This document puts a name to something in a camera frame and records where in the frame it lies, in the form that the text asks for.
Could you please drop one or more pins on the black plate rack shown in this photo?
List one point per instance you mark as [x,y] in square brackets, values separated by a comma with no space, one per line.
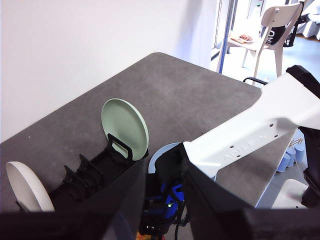
[100,170]

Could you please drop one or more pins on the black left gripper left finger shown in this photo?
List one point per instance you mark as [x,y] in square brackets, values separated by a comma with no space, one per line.
[100,220]

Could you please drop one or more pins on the black bag with white letters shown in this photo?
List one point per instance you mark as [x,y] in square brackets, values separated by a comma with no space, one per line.
[275,36]

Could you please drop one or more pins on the white plate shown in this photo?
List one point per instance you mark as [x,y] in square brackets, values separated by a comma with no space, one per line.
[27,185]

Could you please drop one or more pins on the blue plate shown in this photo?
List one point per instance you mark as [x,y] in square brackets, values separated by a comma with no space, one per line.
[153,157]

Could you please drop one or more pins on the pale green plate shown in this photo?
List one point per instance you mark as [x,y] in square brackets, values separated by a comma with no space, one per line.
[125,122]

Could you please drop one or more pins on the light blue foam block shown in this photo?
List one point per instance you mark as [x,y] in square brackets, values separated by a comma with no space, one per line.
[291,157]

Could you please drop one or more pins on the beige wooden chair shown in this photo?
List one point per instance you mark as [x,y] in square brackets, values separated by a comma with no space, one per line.
[277,15]

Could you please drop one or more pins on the plate with food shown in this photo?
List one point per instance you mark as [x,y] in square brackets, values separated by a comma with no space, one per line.
[243,38]

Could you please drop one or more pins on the blue pole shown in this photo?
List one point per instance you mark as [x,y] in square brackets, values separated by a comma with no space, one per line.
[226,37]

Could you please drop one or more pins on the white stool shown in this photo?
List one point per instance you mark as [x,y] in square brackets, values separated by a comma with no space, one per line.
[287,195]

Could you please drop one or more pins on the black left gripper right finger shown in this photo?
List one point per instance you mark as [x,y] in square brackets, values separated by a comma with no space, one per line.
[225,220]

